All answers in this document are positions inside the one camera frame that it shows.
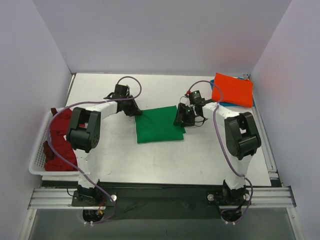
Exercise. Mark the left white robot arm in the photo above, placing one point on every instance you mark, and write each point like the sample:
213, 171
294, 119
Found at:
84, 133

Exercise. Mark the dark red t-shirt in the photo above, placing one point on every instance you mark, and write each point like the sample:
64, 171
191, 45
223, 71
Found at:
58, 130

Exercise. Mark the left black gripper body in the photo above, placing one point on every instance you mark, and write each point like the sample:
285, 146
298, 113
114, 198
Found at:
131, 108

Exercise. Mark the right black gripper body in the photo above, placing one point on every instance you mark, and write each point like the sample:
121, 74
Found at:
182, 116

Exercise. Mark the green t-shirt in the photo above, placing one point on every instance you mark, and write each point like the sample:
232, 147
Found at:
157, 125

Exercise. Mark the folded orange t-shirt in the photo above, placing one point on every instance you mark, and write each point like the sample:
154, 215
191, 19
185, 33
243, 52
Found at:
233, 90

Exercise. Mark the white plastic basket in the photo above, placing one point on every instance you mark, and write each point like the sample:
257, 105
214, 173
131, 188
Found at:
38, 159

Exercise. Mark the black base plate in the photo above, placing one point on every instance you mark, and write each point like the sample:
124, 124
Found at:
162, 211

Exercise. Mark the folded blue t-shirt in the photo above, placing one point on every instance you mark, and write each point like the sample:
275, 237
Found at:
253, 102

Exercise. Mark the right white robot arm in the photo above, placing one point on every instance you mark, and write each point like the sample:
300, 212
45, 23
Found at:
237, 134

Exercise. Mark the aluminium frame rail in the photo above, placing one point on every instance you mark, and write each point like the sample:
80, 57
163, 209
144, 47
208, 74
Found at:
261, 197

